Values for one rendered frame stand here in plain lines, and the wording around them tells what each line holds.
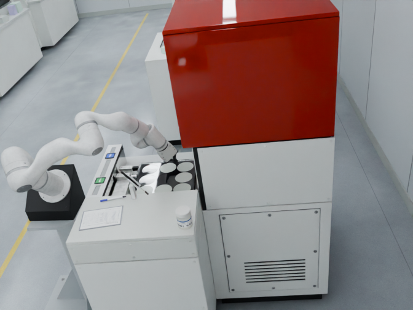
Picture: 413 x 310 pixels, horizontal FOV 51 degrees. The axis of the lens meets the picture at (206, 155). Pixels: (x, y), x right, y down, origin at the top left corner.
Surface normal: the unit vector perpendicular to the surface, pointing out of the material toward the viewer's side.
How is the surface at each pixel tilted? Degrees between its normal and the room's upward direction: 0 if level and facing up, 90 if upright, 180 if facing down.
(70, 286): 90
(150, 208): 0
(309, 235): 90
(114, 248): 90
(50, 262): 0
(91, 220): 0
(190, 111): 90
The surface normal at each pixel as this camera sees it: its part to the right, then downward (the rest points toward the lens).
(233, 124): -0.04, 0.55
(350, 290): -0.12, -0.83
